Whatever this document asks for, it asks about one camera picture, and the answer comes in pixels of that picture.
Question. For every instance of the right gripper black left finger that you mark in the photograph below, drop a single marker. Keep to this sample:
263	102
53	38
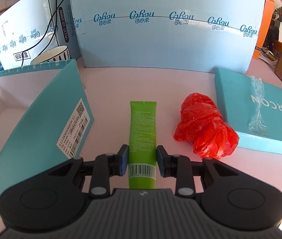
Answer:
58	196

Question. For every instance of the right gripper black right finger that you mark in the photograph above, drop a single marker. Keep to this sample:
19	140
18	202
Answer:
226	195

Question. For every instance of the clear plastic wrap strip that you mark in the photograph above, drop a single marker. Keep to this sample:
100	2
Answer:
257	124

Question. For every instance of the red plastic bag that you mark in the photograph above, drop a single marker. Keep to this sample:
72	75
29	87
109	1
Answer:
202	124

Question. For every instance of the green cosmetic tube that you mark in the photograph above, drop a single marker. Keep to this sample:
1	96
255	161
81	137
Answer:
142	145

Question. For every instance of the open teal box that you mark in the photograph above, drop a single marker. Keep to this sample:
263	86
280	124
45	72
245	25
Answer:
44	119

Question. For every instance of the striped white ceramic bowl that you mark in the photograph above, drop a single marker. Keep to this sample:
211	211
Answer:
59	53

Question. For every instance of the dark narrow box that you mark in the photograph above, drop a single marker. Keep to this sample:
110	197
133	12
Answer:
62	29

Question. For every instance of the large light blue carton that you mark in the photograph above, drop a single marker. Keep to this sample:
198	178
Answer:
196	35

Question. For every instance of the orange box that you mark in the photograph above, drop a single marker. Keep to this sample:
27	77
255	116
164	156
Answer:
269	7

